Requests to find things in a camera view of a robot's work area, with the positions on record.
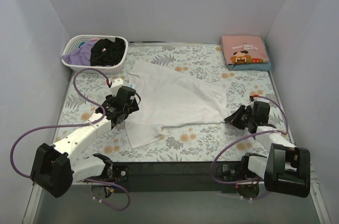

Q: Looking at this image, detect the black garment in basket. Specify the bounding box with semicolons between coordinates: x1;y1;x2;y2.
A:
90;38;126;67

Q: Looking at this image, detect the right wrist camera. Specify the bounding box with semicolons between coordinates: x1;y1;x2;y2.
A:
249;94;260;102

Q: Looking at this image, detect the white t shirt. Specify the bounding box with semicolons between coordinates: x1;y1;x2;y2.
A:
125;61;230;149

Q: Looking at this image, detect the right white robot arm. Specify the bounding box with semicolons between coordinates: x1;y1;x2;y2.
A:
224;101;310;198

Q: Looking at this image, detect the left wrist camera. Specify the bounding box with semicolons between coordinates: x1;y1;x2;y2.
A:
106;78;124;96

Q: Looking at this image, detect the aluminium frame rail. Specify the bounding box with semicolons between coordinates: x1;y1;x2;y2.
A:
24;174;330;223

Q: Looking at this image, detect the folded pink t shirt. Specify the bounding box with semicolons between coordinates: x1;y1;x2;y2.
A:
221;35;269;65

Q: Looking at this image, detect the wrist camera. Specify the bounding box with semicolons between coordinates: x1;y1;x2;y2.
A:
106;78;124;96
249;94;260;102

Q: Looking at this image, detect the purple garment in basket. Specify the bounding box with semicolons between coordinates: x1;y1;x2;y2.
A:
62;39;99;66

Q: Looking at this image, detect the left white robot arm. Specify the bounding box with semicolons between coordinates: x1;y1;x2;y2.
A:
30;86;139;198

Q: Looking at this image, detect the white plastic laundry basket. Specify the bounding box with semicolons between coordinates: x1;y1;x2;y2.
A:
61;35;129;74

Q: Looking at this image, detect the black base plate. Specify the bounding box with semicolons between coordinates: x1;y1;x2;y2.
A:
82;162;272;200

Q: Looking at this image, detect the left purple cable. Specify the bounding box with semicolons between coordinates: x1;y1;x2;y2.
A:
10;68;132;211

